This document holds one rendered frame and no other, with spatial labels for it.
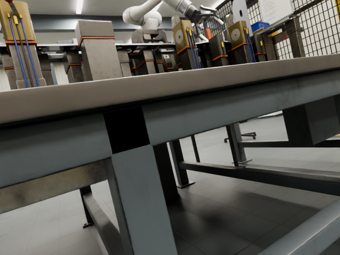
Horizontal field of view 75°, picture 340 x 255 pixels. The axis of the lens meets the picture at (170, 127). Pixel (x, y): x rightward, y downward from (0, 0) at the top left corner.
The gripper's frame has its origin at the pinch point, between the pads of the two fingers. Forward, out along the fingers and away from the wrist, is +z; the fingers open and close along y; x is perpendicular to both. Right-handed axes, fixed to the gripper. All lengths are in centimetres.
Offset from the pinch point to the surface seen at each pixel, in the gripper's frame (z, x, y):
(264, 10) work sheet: 22, -55, -16
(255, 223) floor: 75, 75, 34
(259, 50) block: 25.8, 10.4, -11.6
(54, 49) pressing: -48, 75, 18
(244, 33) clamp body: 11.9, 15.7, -14.7
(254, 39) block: 19.9, 7.6, -13.5
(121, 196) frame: 0, 124, -14
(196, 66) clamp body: 1.3, 47.3, 0.1
